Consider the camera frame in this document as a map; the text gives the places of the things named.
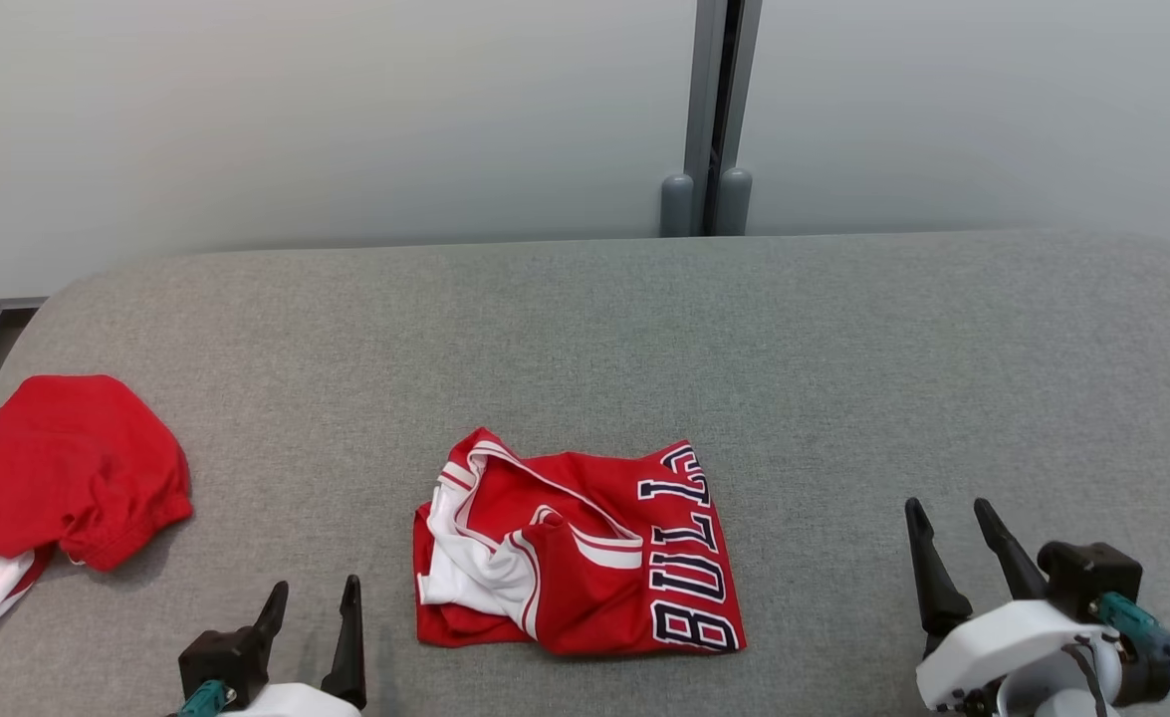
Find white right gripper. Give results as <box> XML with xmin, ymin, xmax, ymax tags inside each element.
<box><xmin>905</xmin><ymin>498</ymin><xmax>1123</xmax><ymax>717</ymax></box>

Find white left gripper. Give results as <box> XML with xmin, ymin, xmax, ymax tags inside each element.
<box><xmin>221</xmin><ymin>575</ymin><xmax>367</xmax><ymax>717</ymax></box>

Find red Bulls basketball jersey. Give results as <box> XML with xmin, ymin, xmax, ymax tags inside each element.
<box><xmin>413</xmin><ymin>427</ymin><xmax>748</xmax><ymax>658</ymax></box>

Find red shorts with white stripe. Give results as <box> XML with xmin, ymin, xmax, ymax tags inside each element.
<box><xmin>0</xmin><ymin>374</ymin><xmax>194</xmax><ymax>631</ymax></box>

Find teal left camera connector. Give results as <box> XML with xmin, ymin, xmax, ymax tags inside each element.
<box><xmin>178</xmin><ymin>680</ymin><xmax>232</xmax><ymax>717</ymax></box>

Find teal camera connector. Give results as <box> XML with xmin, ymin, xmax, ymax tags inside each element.
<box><xmin>1092</xmin><ymin>593</ymin><xmax>1170</xmax><ymax>658</ymax></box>
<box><xmin>178</xmin><ymin>680</ymin><xmax>232</xmax><ymax>717</ymax></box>

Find teal right camera connector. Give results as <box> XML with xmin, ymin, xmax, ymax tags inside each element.
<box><xmin>1092</xmin><ymin>593</ymin><xmax>1170</xmax><ymax>658</ymax></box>

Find grey cylindrical post foot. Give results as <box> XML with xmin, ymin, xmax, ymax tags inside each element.
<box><xmin>714</xmin><ymin>167</ymin><xmax>753</xmax><ymax>237</ymax></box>
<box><xmin>660</xmin><ymin>174</ymin><xmax>695</xmax><ymax>238</ymax></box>

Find grey partition post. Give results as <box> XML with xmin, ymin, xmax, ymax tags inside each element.
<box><xmin>682</xmin><ymin>0</ymin><xmax>763</xmax><ymax>238</ymax></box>

